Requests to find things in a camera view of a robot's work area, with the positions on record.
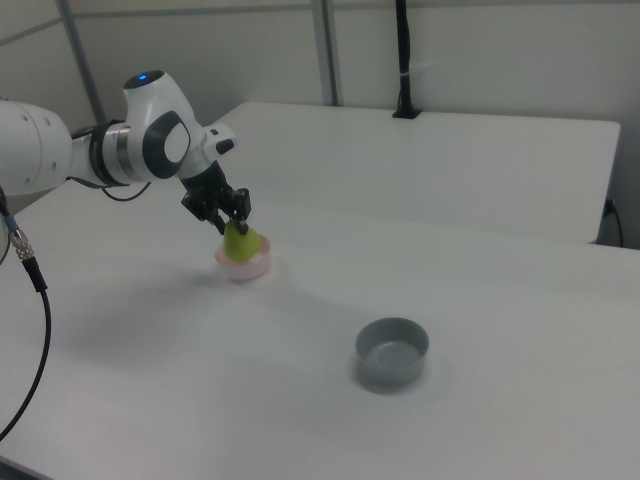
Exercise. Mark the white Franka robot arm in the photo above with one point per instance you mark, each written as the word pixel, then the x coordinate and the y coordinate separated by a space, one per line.
pixel 150 130

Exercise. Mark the white background table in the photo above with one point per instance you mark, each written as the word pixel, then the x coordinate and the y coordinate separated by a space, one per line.
pixel 400 165

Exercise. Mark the grey bowl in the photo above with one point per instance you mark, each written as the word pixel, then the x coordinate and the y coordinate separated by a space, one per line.
pixel 395 370

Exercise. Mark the green pear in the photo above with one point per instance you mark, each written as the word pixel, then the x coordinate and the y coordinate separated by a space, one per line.
pixel 240 247

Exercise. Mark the black camera stand pole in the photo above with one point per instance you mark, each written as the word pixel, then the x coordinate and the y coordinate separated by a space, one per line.
pixel 402 50

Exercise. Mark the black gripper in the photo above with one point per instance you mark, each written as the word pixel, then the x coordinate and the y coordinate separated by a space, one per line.
pixel 205 185

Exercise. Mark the grey aluminium frame post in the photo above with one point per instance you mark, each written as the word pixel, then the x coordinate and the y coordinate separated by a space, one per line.
pixel 327 50
pixel 80 50

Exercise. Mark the pink bowl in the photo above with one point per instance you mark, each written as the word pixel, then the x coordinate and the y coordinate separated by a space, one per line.
pixel 250 274

